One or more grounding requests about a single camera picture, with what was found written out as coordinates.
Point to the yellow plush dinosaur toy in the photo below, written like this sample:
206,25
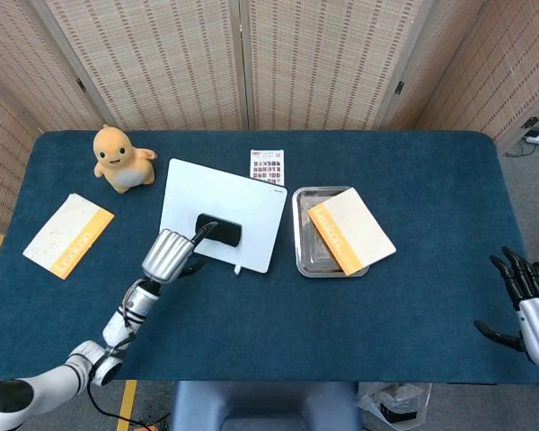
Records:
117,152

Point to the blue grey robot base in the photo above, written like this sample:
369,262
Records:
260,404

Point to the black rectangular block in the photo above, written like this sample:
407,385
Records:
227,233

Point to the metal screen hinge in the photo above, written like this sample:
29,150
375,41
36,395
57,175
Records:
400,86
81,85

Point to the clear plastic bag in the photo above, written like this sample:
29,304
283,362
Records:
386,399

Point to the woven folding screen panel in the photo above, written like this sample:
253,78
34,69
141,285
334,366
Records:
4,157
152,58
323,58
467,67
22,54

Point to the silver and black left robot hand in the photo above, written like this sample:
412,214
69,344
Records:
166,256

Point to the metal screen foot bracket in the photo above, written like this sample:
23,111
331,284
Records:
532,122

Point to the printed colour patch card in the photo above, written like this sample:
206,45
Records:
267,166

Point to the white rectangular board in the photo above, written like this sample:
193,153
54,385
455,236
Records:
233,197

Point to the blue table cloth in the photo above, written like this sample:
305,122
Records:
296,323

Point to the white and orange Lexicon book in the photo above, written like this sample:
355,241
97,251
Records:
63,233
359,229

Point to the stainless steel tray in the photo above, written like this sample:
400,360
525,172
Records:
305,233

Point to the silver and black right robot hand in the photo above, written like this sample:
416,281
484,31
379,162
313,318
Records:
536,323

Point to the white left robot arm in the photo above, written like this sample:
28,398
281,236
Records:
49,381

